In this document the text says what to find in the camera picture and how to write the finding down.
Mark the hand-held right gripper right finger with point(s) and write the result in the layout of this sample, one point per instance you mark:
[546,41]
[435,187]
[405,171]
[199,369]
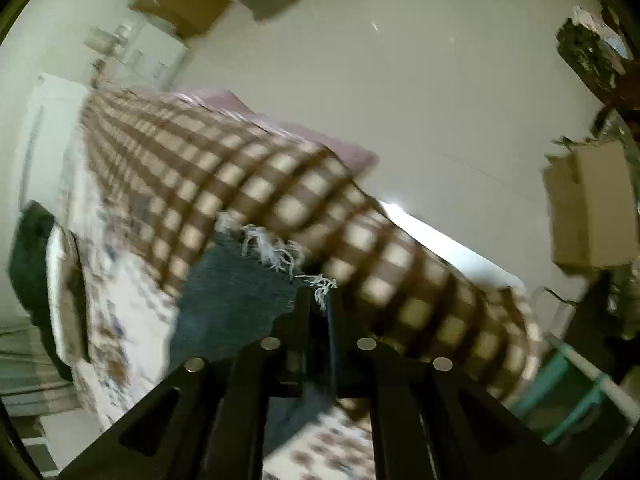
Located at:
[346,342]

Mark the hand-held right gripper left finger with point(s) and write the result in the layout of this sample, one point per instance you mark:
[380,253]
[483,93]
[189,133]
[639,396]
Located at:
[306,321]

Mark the blue denim pants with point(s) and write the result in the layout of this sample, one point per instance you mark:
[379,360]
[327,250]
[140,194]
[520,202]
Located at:
[227,300]

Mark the brown checkered blanket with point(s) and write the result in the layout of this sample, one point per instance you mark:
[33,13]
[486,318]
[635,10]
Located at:
[280,200]

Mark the white floral printed bedsheet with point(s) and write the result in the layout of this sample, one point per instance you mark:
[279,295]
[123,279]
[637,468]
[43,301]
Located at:
[130,320]

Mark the teal plastic stool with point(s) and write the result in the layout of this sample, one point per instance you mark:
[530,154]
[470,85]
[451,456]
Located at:
[560,390]

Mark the white pillow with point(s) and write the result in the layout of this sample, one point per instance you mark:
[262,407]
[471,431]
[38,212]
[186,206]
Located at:
[65,295]

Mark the cardboard box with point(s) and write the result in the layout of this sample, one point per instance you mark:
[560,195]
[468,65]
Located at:
[590,205]
[182,0]

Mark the striped grey cloth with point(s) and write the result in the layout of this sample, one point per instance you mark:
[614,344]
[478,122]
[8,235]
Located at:
[27,370]

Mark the dark patterned cloth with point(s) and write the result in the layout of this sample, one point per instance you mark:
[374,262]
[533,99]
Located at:
[590,52]

